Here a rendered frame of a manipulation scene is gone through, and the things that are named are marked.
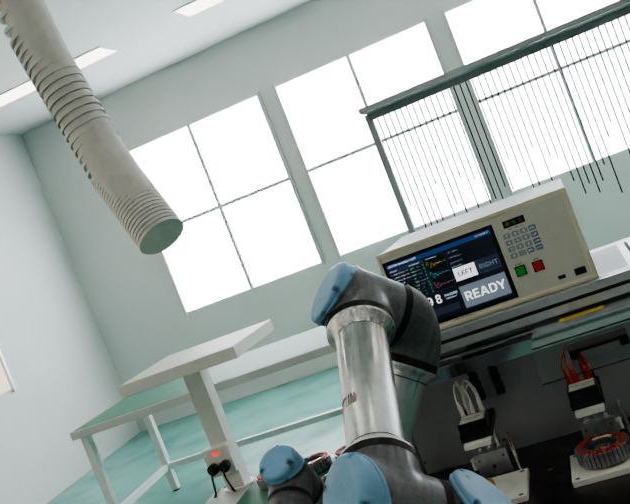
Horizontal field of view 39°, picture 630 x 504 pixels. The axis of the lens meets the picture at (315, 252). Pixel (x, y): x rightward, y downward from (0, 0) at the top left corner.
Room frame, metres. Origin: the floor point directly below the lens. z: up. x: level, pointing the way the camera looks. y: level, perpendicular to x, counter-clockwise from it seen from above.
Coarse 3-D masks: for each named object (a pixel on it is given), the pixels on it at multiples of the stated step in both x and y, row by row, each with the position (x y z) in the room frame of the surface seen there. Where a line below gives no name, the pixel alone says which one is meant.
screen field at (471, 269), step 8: (488, 256) 1.93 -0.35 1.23; (496, 256) 1.92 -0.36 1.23; (472, 264) 1.94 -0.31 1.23; (480, 264) 1.93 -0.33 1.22; (488, 264) 1.93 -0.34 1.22; (496, 264) 1.93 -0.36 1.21; (456, 272) 1.95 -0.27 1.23; (464, 272) 1.94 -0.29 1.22; (472, 272) 1.94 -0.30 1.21; (480, 272) 1.94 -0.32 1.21; (456, 280) 1.95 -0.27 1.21
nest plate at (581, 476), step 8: (576, 464) 1.81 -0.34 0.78; (616, 464) 1.73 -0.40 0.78; (624, 464) 1.72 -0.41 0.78; (576, 472) 1.77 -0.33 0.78; (584, 472) 1.75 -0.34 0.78; (592, 472) 1.74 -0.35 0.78; (600, 472) 1.72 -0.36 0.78; (608, 472) 1.71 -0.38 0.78; (616, 472) 1.70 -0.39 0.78; (624, 472) 1.70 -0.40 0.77; (576, 480) 1.73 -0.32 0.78; (584, 480) 1.72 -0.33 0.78; (592, 480) 1.72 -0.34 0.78; (600, 480) 1.71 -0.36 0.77
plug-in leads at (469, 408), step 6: (456, 384) 2.00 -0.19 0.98; (462, 384) 2.01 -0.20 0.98; (468, 384) 1.98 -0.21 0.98; (462, 390) 2.00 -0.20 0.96; (474, 390) 1.97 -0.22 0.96; (462, 396) 2.00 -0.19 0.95; (468, 396) 1.96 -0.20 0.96; (456, 402) 1.97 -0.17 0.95; (468, 402) 2.01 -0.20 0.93; (480, 402) 1.96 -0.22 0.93; (468, 408) 1.99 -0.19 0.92; (480, 408) 1.96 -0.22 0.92; (462, 414) 1.97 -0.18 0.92; (468, 414) 1.99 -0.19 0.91
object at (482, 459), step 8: (504, 440) 2.00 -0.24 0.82; (488, 448) 1.98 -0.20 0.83; (496, 448) 1.96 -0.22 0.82; (504, 448) 1.95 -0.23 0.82; (480, 456) 1.97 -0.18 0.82; (488, 456) 1.96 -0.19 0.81; (496, 456) 1.96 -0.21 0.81; (504, 456) 1.95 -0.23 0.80; (480, 464) 1.97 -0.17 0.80; (488, 464) 1.96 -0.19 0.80; (496, 464) 1.96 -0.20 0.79; (504, 464) 1.96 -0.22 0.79; (512, 464) 1.96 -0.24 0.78; (480, 472) 1.97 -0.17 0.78; (488, 472) 1.97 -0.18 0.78; (496, 472) 1.96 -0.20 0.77
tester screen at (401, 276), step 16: (464, 240) 1.94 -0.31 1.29; (480, 240) 1.93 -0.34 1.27; (416, 256) 1.97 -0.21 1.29; (432, 256) 1.96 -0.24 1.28; (448, 256) 1.95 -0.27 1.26; (464, 256) 1.94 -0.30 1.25; (480, 256) 1.93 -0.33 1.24; (400, 272) 1.98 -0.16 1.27; (416, 272) 1.97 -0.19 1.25; (432, 272) 1.96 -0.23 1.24; (448, 272) 1.95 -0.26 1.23; (496, 272) 1.93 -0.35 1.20; (416, 288) 1.98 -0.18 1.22; (432, 288) 1.97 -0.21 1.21; (448, 288) 1.96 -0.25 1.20; (448, 304) 1.96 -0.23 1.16; (464, 304) 1.95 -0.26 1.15; (480, 304) 1.94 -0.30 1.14
